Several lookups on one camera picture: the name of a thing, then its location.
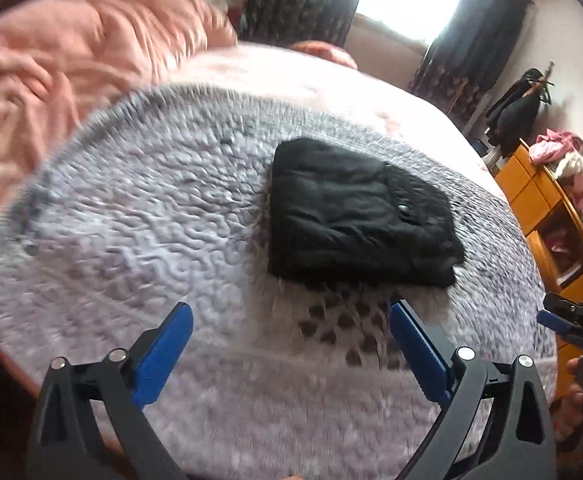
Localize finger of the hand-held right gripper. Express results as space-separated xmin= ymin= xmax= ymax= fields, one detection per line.
xmin=536 ymin=310 xmax=583 ymax=350
xmin=543 ymin=292 xmax=583 ymax=322

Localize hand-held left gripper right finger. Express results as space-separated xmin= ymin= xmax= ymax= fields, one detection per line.
xmin=389 ymin=300 xmax=558 ymax=480

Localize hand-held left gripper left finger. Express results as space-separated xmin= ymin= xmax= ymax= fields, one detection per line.
xmin=26 ymin=302 xmax=195 ymax=480

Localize black pants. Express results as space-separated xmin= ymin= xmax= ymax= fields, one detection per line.
xmin=266 ymin=137 xmax=467 ymax=291

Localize person's right hand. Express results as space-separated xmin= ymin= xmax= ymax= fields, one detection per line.
xmin=553 ymin=354 xmax=583 ymax=444

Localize orange wooden cabinet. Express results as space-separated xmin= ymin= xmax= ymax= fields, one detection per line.
xmin=493 ymin=139 xmax=583 ymax=303

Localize grey quilted blanket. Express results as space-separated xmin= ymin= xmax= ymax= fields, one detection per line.
xmin=0 ymin=82 xmax=558 ymax=480

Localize pink clothes pile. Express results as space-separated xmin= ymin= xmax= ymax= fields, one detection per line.
xmin=528 ymin=129 xmax=583 ymax=207

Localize dark coats on rack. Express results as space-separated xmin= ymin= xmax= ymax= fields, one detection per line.
xmin=485 ymin=61 xmax=556 ymax=157

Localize pink bed sheet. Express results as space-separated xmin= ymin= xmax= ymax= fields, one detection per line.
xmin=191 ymin=42 xmax=515 ymax=206

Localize dark patterned curtain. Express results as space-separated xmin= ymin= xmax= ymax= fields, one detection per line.
xmin=244 ymin=0 xmax=368 ymax=50
xmin=410 ymin=0 xmax=533 ymax=133

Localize pink ruffled comforter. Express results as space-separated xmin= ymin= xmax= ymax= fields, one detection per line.
xmin=0 ymin=0 xmax=238 ymax=333

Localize pink pillow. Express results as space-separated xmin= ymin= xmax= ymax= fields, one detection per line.
xmin=290 ymin=40 xmax=360 ymax=70

